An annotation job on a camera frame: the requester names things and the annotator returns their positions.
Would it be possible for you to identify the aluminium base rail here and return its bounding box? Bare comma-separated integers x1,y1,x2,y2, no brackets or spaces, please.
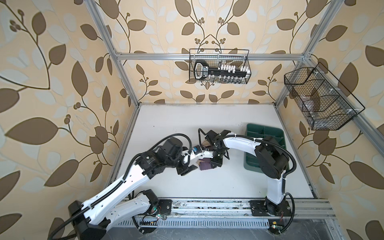
86,197,338,230

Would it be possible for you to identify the wire basket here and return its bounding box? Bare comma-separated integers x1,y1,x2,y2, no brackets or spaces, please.
189,48,252,85
284,63,366,131

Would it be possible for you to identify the back wire basket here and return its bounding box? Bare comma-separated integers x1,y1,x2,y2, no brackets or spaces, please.
189,48,252,85

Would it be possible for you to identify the black socket set holder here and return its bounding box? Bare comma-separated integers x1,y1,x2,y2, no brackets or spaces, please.
192,60,251,81

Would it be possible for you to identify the right wire basket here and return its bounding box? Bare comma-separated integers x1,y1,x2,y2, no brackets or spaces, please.
284,63,366,131

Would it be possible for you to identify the green divided plastic tray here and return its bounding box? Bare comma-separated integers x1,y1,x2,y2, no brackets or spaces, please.
243,123,290,173

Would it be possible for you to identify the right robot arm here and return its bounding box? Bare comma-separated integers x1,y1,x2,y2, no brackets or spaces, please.
193,129,297,235

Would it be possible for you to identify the purple sock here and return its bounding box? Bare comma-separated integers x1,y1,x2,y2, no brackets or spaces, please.
198,158,213,171

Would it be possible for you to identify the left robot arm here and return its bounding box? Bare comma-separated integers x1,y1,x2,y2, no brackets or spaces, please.
48,134,202,240

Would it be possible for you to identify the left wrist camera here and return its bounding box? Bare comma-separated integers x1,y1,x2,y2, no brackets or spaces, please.
189,145,204,161

